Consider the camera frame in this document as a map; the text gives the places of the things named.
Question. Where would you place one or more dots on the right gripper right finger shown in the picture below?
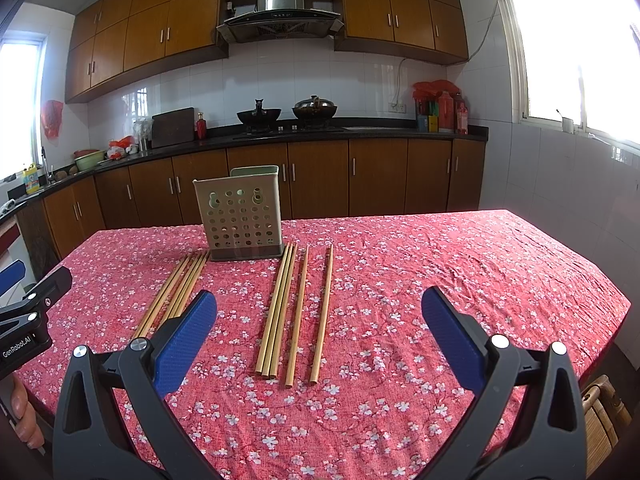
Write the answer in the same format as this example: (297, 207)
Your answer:
(525, 420)

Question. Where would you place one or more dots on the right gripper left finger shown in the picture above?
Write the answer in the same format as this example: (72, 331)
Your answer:
(91, 439)

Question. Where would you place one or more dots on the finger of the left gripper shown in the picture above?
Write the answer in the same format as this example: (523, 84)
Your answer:
(11, 275)
(49, 290)

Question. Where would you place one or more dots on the lower wooden kitchen cabinets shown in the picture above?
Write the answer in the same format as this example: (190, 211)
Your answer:
(317, 179)

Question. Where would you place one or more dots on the person's left hand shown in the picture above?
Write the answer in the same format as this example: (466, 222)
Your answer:
(27, 429)

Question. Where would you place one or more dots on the wooden chair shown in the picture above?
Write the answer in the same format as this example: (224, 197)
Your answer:
(607, 419)

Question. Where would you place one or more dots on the yellow detergent bottle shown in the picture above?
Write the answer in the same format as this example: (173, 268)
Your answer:
(31, 179)

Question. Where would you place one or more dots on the green bowl on counter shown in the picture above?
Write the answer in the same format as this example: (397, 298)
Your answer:
(87, 159)

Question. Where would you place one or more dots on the red white bag on counter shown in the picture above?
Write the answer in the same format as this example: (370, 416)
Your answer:
(118, 149)

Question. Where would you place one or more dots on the red plastic bag hanging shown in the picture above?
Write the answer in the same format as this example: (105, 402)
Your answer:
(51, 115)

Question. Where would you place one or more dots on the red floral tablecloth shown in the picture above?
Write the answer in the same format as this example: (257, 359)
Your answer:
(386, 399)

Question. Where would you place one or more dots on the dark cutting board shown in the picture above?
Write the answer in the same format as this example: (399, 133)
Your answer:
(173, 128)

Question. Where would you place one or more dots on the beige perforated utensil holder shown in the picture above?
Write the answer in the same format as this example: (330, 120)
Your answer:
(241, 214)

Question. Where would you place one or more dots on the red bottle on counter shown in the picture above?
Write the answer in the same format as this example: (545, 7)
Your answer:
(201, 127)

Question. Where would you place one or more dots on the black wok left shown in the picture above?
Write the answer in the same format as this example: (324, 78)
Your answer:
(259, 119)

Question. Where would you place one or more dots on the white cup on windowsill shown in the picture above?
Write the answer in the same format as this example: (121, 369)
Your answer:
(568, 125)

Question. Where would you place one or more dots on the red condiment bottles group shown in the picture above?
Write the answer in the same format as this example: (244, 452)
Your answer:
(440, 107)

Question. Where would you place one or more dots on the black wok with lid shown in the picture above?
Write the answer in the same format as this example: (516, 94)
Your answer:
(314, 112)

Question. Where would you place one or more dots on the steel range hood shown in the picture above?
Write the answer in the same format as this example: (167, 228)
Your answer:
(244, 21)

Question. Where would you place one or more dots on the upper wooden wall cabinets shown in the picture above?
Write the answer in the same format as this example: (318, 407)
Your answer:
(115, 42)

